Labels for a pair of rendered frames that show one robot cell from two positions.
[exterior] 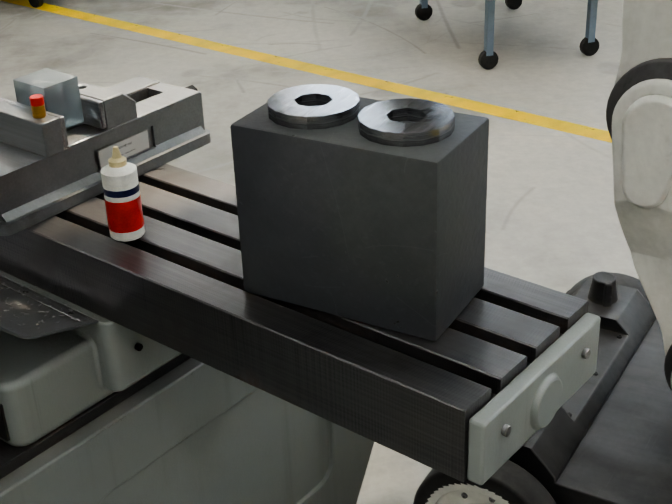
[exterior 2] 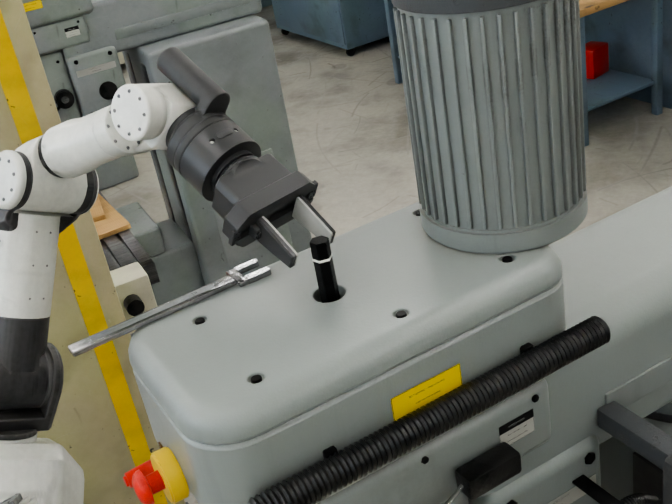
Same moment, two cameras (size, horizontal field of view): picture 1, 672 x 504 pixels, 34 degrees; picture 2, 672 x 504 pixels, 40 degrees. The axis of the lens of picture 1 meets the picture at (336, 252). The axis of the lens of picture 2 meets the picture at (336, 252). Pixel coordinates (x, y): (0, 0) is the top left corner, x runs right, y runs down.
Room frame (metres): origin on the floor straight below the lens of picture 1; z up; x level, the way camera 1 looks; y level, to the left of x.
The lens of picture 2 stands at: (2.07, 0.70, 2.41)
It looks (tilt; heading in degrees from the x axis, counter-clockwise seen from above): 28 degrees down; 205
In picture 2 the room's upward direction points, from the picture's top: 11 degrees counter-clockwise
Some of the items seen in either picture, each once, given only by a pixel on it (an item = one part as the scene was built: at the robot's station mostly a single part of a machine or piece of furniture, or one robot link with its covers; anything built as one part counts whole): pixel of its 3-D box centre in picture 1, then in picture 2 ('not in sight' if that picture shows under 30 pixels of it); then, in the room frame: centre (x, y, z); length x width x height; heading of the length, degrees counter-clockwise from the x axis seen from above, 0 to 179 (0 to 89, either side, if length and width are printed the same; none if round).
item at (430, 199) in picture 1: (361, 202); not in sight; (0.98, -0.03, 1.03); 0.22 x 0.12 x 0.20; 60
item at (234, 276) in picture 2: not in sight; (171, 306); (1.31, 0.14, 1.89); 0.24 x 0.04 x 0.01; 142
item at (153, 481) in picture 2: not in sight; (149, 485); (1.46, 0.15, 1.76); 0.04 x 0.03 x 0.04; 50
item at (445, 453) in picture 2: not in sight; (386, 423); (1.23, 0.34, 1.68); 0.34 x 0.24 x 0.10; 140
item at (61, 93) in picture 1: (49, 100); not in sight; (1.29, 0.35, 1.04); 0.06 x 0.05 x 0.06; 51
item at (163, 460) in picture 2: not in sight; (169, 475); (1.44, 0.17, 1.76); 0.06 x 0.02 x 0.06; 50
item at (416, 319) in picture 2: not in sight; (351, 346); (1.25, 0.32, 1.81); 0.47 x 0.26 x 0.16; 140
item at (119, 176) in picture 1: (121, 191); not in sight; (1.13, 0.24, 0.98); 0.04 x 0.04 x 0.11
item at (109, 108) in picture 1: (85, 100); not in sight; (1.34, 0.31, 1.02); 0.12 x 0.06 x 0.04; 51
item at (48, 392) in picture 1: (99, 284); not in sight; (1.26, 0.31, 0.79); 0.50 x 0.35 x 0.12; 140
